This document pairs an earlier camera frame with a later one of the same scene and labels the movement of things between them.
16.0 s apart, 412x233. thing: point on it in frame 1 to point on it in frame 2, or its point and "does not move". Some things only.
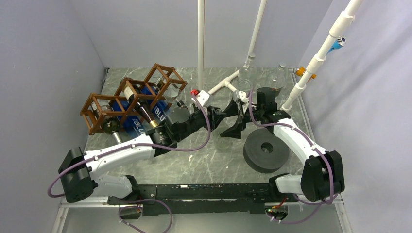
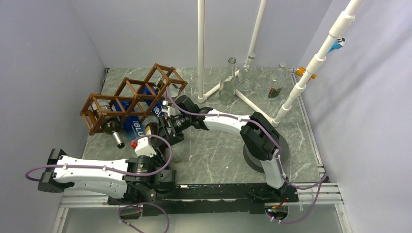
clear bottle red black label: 247,74 does not move
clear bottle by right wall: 278,78 does not move
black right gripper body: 259,110 to 177,125
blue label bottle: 132,125 does not move
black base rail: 207,199 does not move
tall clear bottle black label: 223,142 to 228,85
